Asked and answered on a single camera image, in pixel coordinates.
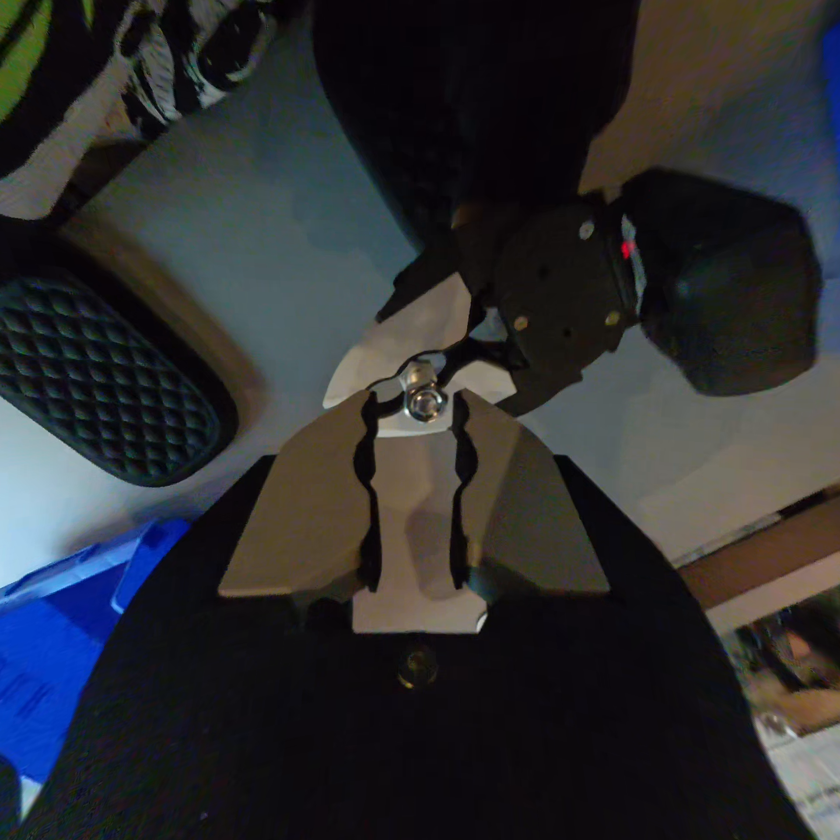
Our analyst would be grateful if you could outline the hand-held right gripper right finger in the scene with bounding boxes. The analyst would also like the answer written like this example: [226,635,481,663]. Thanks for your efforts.
[451,388,610,597]

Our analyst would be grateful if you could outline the printed black white shirt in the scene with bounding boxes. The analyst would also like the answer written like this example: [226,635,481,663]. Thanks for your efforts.
[0,0,277,221]

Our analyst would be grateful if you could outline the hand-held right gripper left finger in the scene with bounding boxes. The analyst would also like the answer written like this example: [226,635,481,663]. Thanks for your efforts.
[218,390,383,599]

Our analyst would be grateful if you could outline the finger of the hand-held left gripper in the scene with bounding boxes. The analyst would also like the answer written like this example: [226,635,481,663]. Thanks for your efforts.
[323,272,475,409]
[376,341,521,438]

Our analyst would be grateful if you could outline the printed instruction sheet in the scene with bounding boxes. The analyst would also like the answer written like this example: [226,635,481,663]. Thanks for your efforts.
[764,725,840,834]

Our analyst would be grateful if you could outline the blue plastic bin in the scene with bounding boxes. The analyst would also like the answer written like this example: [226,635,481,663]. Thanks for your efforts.
[0,518,191,785]
[820,20,840,178]

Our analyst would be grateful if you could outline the black textured chair armrest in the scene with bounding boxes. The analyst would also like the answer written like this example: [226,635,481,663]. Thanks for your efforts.
[0,276,238,488]
[311,0,473,253]

